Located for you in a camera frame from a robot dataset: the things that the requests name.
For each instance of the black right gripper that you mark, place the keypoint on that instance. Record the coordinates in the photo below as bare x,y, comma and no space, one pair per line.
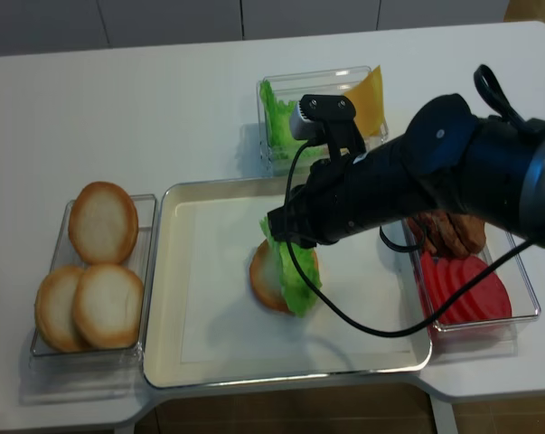
322,210

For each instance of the green lettuce leaf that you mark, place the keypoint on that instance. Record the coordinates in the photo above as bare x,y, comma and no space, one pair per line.
281,272

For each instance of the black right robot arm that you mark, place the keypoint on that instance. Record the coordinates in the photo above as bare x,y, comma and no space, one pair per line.
448,159

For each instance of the green lettuce in container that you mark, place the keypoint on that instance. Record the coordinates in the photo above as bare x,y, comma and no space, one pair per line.
278,113

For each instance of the upright yellow cheese slice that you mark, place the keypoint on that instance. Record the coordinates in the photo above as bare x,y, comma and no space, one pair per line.
367,98

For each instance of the clear lettuce cheese container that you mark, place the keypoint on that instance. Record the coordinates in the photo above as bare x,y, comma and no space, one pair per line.
277,97

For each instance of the brown meat patty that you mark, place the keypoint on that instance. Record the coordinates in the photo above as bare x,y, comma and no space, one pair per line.
424,229
462,235

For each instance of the bun half on tray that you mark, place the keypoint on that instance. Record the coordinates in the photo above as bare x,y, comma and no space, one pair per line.
260,288

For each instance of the back red tomato slice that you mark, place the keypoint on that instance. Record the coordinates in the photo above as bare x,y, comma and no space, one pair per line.
431,279

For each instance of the red tomato slice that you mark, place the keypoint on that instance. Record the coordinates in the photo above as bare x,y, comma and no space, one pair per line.
431,279
487,300

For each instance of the front brown meat patty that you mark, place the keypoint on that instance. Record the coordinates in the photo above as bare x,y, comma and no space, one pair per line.
462,235

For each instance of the white metal tray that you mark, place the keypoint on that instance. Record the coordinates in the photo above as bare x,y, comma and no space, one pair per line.
205,327

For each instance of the front red tomato slice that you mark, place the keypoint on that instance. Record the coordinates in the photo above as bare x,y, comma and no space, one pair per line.
487,300

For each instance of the clear patty tomato container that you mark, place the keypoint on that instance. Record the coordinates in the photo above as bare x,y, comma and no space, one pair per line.
525,305

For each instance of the top bun half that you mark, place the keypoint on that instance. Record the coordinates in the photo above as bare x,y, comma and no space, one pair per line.
103,224

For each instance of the right bun half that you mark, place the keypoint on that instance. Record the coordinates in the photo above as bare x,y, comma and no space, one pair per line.
107,306

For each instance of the clear plastic bun container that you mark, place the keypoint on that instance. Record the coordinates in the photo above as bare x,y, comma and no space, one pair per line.
139,261

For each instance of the left bun half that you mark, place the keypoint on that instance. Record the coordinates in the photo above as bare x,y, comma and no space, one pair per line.
53,310

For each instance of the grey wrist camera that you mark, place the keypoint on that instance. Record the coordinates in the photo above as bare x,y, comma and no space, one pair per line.
327,120

